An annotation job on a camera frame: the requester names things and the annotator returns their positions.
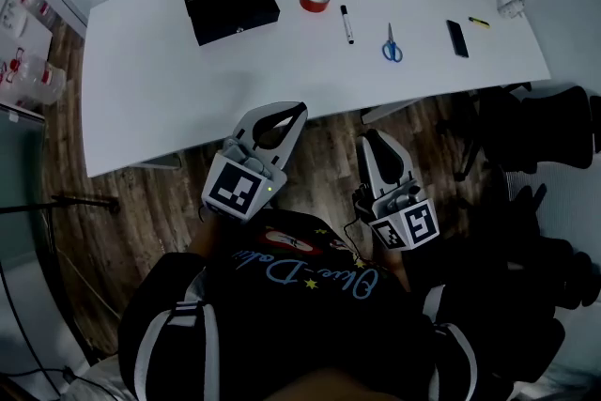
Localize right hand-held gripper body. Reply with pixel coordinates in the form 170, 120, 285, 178
351, 180, 441, 253

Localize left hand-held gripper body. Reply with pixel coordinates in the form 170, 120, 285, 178
201, 137, 289, 224

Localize blue handled scissors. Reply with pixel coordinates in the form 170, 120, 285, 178
380, 22, 404, 64

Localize black white marker pen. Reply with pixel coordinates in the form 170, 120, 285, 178
339, 4, 356, 46

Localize small black rectangular block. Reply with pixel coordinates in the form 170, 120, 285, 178
445, 19, 470, 59

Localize person's left forearm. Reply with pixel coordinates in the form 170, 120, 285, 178
187, 215, 236, 259

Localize person's right forearm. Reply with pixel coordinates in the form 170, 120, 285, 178
389, 248, 414, 292

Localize black office chair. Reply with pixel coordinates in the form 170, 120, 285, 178
436, 84, 595, 182

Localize white desk leg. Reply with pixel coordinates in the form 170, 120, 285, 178
126, 152, 182, 170
360, 100, 414, 126

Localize black-framed whiteboard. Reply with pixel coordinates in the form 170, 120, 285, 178
0, 194, 122, 395

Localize large clear bottle red cap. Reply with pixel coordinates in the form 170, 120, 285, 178
0, 46, 67, 107

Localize glass partition panel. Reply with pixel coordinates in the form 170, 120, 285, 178
0, 102, 48, 259

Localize small clear bottle red cap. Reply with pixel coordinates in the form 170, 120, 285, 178
18, 0, 60, 29

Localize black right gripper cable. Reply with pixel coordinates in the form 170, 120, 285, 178
344, 220, 373, 260

